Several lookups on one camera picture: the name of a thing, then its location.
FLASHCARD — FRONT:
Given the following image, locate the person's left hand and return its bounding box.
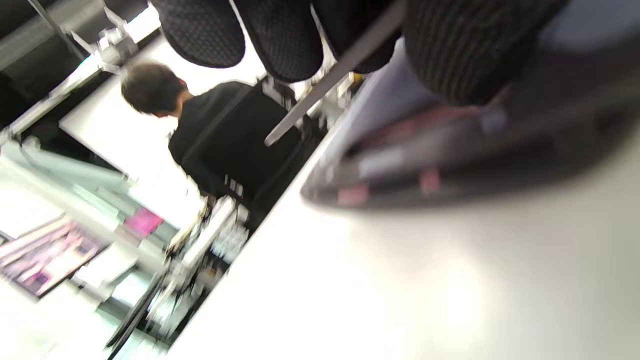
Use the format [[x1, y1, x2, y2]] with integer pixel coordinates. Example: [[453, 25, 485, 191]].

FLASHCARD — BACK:
[[150, 0, 572, 107]]

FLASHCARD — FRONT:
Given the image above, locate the blue cutting board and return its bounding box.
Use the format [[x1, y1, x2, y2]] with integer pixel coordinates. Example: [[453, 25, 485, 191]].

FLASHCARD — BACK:
[[320, 0, 640, 156], [264, 0, 407, 147]]

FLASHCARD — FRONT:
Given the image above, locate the pink cutting board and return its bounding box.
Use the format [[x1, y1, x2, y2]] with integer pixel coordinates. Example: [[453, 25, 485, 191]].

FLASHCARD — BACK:
[[300, 85, 640, 210]]

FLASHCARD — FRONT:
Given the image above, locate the pink monitor screen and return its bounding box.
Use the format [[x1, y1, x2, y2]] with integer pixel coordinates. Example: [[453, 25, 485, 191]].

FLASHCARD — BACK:
[[125, 207, 164, 237]]

